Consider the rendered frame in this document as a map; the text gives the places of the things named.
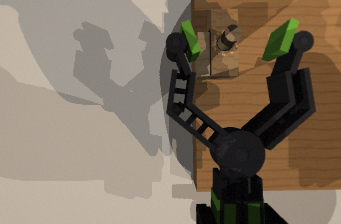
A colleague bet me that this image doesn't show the small wooden block with hole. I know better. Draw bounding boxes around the small wooden block with hole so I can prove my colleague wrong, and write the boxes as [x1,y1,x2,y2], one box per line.
[207,9,239,80]

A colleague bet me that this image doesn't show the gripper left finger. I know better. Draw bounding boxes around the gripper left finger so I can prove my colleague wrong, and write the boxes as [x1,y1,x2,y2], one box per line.
[196,204,217,224]

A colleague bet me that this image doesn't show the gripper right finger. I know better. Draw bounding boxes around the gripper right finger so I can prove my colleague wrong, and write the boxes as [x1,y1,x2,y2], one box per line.
[264,203,288,224]

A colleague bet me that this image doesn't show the brown wooden board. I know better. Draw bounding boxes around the brown wooden board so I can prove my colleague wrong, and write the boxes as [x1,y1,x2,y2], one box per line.
[191,0,341,192]

